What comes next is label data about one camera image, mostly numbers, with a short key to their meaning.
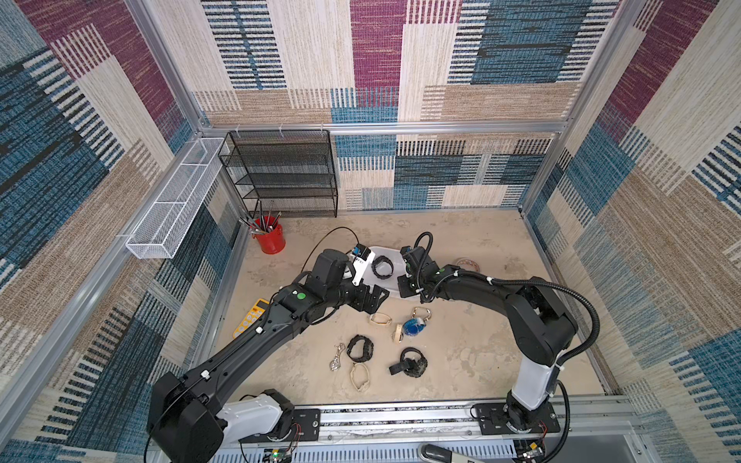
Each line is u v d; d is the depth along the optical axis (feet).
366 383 2.56
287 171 3.55
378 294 2.21
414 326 2.80
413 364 2.67
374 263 3.28
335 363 2.72
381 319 2.99
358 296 2.17
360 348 2.74
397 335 2.79
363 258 2.18
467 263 3.43
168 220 2.39
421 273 2.39
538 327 1.62
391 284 3.21
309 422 2.44
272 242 3.52
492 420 2.40
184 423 1.24
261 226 3.44
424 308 3.00
